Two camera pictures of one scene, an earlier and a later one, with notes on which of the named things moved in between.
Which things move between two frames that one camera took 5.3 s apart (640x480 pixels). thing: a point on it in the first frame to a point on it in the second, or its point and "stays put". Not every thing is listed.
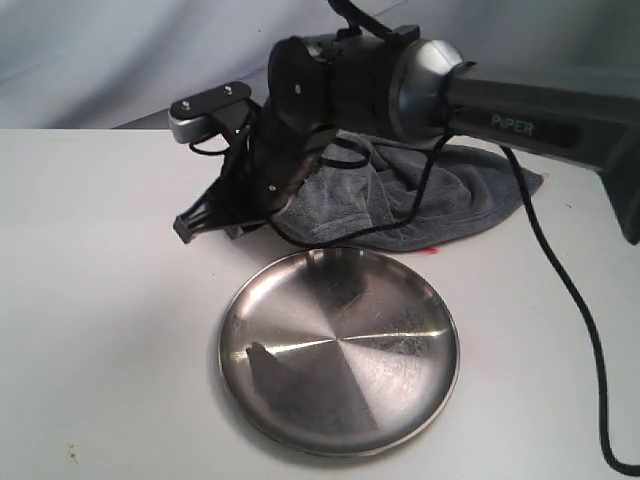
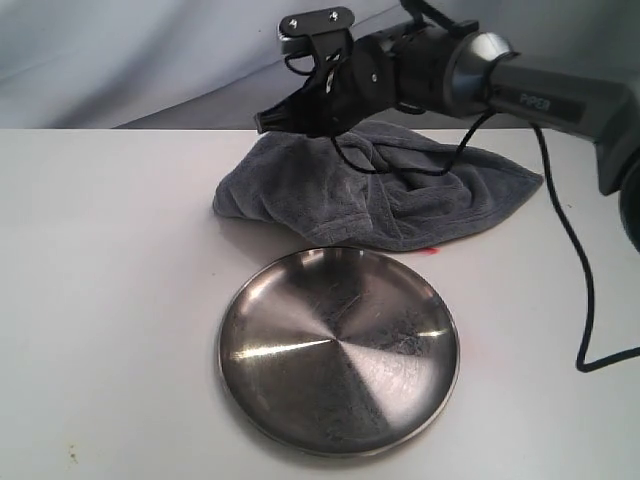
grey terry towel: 356,180 stays put
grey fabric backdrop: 121,64 stays put
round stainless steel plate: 338,352 stays put
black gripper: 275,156 to 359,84
